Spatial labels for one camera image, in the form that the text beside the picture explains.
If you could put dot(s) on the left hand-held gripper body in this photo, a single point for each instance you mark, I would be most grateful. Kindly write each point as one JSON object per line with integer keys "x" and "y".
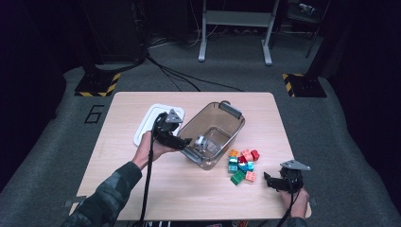
{"x": 164, "y": 127}

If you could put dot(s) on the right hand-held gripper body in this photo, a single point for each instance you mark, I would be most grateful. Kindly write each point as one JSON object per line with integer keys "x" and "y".
{"x": 291, "y": 179}

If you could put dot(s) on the white bin lid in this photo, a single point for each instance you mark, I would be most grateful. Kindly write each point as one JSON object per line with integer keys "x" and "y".
{"x": 148, "y": 116}

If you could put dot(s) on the black and white small toy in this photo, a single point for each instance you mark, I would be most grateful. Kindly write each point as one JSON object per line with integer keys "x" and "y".
{"x": 200, "y": 142}

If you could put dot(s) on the pink toy block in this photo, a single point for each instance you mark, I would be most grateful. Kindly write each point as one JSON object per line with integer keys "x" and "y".
{"x": 247, "y": 154}
{"x": 250, "y": 176}

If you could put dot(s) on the cyan toy block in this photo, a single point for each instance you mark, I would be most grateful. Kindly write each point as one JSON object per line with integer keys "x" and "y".
{"x": 251, "y": 166}

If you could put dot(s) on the red toy block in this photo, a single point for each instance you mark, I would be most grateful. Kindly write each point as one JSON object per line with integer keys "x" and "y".
{"x": 241, "y": 159}
{"x": 255, "y": 154}

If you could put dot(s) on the blue toy block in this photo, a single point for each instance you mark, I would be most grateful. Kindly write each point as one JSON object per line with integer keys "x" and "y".
{"x": 242, "y": 167}

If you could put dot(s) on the green toy block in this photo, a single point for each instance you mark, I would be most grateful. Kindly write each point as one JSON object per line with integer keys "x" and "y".
{"x": 238, "y": 177}

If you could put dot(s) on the transparent brown storage bin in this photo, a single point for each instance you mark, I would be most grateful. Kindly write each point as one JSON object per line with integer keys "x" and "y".
{"x": 214, "y": 116}

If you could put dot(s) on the light teal toy block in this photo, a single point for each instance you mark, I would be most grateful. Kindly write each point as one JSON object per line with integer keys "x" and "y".
{"x": 232, "y": 160}

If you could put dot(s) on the orange toy block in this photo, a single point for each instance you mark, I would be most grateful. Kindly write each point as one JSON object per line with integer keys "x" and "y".
{"x": 233, "y": 153}

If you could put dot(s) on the person's right hand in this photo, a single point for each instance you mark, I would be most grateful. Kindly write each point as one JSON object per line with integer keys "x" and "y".
{"x": 298, "y": 203}

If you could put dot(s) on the person's left hand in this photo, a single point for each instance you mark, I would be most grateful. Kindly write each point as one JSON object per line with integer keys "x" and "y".
{"x": 146, "y": 149}

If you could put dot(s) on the black yellow striped stand base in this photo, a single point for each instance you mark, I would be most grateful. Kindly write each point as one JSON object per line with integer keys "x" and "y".
{"x": 307, "y": 86}
{"x": 94, "y": 85}

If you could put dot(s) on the black equipment cabinet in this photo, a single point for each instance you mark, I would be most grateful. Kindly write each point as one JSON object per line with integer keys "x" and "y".
{"x": 116, "y": 31}

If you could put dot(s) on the black stand leg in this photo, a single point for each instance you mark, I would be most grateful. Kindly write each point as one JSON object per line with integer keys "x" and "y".
{"x": 315, "y": 34}

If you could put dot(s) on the grey device on stand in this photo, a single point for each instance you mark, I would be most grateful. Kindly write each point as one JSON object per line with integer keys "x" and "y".
{"x": 307, "y": 8}

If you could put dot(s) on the white metal desk frame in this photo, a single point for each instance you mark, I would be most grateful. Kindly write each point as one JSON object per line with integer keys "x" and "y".
{"x": 236, "y": 18}

